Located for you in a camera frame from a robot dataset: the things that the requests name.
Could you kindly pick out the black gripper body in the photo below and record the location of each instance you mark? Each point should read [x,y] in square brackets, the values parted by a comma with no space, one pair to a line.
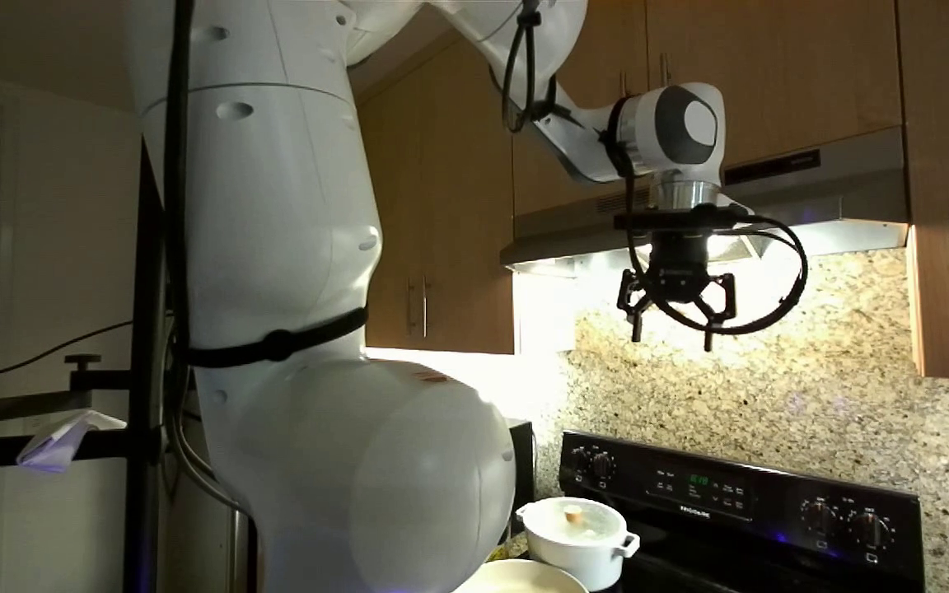
[678,266]

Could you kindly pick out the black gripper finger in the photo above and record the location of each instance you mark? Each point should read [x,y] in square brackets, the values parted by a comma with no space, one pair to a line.
[710,331]
[638,328]

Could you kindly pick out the stainless steel range hood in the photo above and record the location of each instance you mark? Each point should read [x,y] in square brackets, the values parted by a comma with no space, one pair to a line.
[824,185]

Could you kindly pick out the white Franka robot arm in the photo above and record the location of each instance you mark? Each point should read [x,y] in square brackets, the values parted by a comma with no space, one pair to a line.
[277,218]

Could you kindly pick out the black electric stove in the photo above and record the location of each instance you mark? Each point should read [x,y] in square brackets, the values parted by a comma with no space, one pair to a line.
[740,516]

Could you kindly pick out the wooden spoon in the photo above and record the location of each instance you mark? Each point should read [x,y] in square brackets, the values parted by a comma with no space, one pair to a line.
[570,516]

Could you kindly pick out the white bowl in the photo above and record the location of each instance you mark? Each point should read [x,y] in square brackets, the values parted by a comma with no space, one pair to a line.
[520,576]

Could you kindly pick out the white paper tag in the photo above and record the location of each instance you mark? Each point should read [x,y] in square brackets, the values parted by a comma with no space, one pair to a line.
[56,447]

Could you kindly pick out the tall wooden wall cabinet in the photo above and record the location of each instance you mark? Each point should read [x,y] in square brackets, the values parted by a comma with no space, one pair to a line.
[929,110]

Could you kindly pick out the black camera stand pole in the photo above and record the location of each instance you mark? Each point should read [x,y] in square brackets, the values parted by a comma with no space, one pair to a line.
[147,461]

